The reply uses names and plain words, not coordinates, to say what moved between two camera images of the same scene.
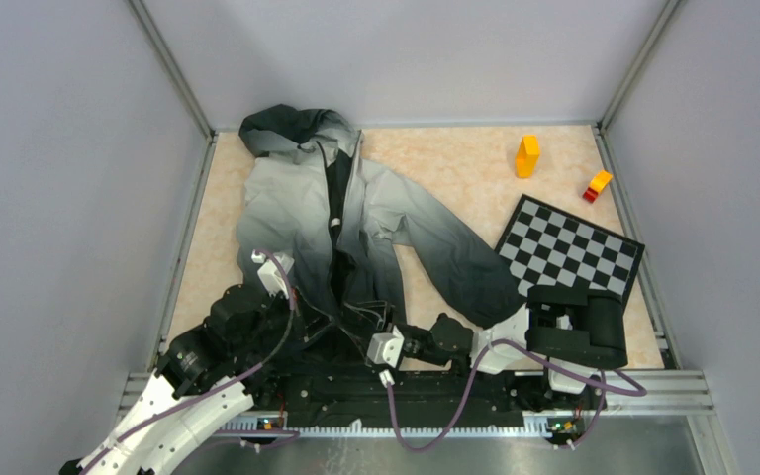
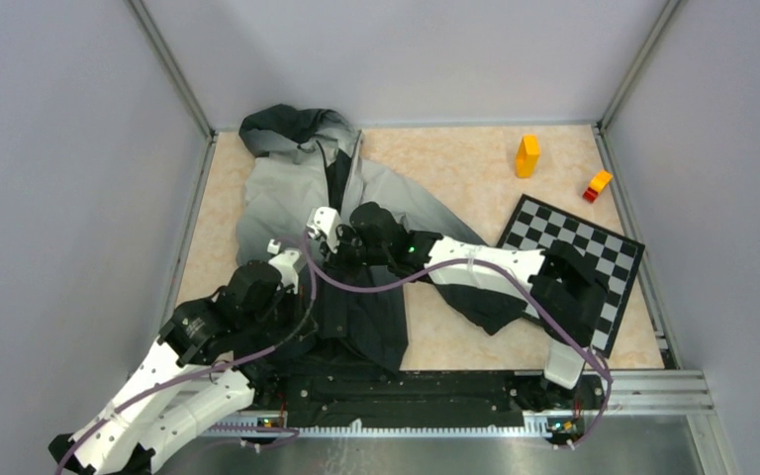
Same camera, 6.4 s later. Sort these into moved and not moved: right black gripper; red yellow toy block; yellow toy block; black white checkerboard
Moved: right black gripper
Not moved: red yellow toy block; black white checkerboard; yellow toy block
